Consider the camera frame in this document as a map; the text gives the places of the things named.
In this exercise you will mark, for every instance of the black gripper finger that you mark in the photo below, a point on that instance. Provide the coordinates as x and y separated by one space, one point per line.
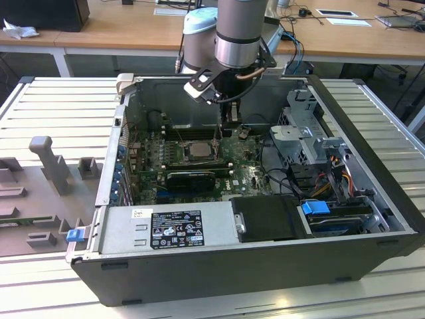
227 128

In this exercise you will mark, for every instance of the silver CPU plate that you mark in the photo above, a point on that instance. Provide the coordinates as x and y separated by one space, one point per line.
201 150

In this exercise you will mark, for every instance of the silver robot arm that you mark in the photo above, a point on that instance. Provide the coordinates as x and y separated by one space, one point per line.
235 33

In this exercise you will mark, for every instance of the black RAM slot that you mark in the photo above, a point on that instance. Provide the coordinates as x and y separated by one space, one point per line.
199 165
192 135
192 128
224 171

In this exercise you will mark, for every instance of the blue expansion slot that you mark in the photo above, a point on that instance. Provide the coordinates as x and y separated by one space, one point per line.
161 198

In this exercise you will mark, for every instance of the black coin cell holder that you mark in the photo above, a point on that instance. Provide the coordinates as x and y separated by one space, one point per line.
243 133

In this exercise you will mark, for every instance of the green motherboard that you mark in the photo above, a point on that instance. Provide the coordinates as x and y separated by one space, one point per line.
247 172

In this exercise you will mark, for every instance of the small white labelled box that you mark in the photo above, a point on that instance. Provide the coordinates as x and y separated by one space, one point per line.
280 68

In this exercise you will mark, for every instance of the metal drive cage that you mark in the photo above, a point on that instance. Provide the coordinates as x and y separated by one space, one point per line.
289 136

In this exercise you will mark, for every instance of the pale blue teach pendant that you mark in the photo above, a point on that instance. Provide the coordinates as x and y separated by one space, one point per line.
277 40

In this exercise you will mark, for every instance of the black graphics card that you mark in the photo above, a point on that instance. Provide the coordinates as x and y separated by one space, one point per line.
191 183

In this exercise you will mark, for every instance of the silver shroud latch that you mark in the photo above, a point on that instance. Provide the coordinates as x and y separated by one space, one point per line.
239 224

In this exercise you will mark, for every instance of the black plastic shroud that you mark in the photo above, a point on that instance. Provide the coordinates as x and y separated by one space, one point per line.
269 217

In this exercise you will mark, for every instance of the light grey case latch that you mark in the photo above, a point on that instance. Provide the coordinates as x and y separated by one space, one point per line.
125 81

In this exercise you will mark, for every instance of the hard disk in blue carrier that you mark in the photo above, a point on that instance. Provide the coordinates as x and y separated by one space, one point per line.
313 207

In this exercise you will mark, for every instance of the white desk plate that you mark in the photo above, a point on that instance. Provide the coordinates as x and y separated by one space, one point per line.
348 22

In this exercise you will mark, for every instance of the wooden desk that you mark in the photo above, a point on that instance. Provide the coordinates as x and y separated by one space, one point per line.
99 40

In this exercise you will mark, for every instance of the black open PC case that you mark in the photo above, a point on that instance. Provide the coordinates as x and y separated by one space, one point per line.
232 276

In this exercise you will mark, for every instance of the silver power supply unit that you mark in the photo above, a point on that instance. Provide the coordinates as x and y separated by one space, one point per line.
116 232

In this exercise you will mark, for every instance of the grey laptop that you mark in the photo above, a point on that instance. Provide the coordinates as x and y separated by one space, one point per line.
396 21

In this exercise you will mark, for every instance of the grey parts rack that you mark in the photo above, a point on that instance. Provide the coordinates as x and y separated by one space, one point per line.
50 159

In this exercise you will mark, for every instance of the blue plastic latch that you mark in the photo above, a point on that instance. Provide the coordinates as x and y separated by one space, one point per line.
74 236

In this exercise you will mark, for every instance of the black computer box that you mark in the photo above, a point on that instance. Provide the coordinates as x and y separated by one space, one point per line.
40 15

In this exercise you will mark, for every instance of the crumpled white paper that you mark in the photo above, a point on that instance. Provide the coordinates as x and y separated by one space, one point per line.
20 31

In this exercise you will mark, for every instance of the green RAM stick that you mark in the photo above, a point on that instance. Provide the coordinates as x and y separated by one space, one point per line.
23 222

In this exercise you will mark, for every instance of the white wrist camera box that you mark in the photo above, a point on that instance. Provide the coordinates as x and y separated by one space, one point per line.
194 90

